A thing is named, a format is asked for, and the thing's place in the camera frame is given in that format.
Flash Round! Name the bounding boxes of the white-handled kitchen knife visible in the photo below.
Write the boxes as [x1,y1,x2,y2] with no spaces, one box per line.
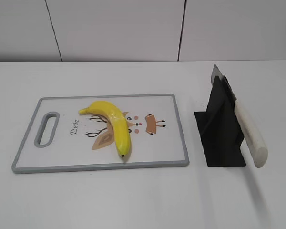
[211,65,268,168]

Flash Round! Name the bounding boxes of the yellow plastic banana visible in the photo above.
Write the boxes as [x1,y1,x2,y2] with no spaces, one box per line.
[79,101,131,158]

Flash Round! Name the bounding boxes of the white grey-rimmed cutting board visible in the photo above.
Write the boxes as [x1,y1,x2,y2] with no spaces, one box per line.
[11,94,189,174]

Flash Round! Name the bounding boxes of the black knife stand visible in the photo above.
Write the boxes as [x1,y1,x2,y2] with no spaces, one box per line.
[194,76,246,167]

